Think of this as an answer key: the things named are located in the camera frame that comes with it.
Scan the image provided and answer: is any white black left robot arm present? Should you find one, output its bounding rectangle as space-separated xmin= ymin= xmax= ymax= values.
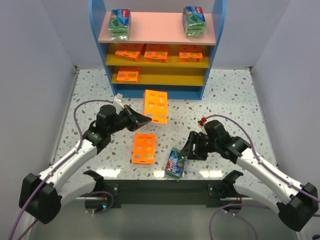
xmin=18 ymin=104 xmax=152 ymax=224

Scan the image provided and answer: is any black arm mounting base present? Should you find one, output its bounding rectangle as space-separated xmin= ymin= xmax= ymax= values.
xmin=81 ymin=180 xmax=242 ymax=208

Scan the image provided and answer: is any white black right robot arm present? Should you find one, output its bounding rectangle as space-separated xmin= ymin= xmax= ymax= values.
xmin=178 ymin=118 xmax=320 ymax=232

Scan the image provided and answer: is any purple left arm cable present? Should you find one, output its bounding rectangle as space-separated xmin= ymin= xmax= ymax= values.
xmin=7 ymin=99 xmax=116 ymax=240

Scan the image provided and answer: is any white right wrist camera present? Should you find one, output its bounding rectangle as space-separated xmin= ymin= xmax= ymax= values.
xmin=197 ymin=117 xmax=207 ymax=133

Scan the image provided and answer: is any orange sponge box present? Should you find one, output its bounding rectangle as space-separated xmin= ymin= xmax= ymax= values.
xmin=115 ymin=43 xmax=145 ymax=62
xmin=132 ymin=133 xmax=156 ymax=165
xmin=116 ymin=66 xmax=140 ymax=83
xmin=144 ymin=43 xmax=169 ymax=63
xmin=179 ymin=44 xmax=203 ymax=63
xmin=143 ymin=89 xmax=168 ymax=124

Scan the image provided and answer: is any green sponge pack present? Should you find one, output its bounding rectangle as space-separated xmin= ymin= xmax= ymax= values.
xmin=108 ymin=8 xmax=131 ymax=41
xmin=182 ymin=6 xmax=206 ymax=38
xmin=164 ymin=147 xmax=187 ymax=182

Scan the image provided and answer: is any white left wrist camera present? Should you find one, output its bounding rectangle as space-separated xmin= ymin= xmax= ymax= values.
xmin=112 ymin=93 xmax=124 ymax=111

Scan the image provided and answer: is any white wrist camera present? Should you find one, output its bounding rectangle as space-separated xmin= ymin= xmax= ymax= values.
xmin=197 ymin=117 xmax=207 ymax=133
xmin=112 ymin=93 xmax=124 ymax=111

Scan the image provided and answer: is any blue shelf unit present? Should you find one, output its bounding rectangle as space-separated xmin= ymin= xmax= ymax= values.
xmin=88 ymin=0 xmax=227 ymax=100

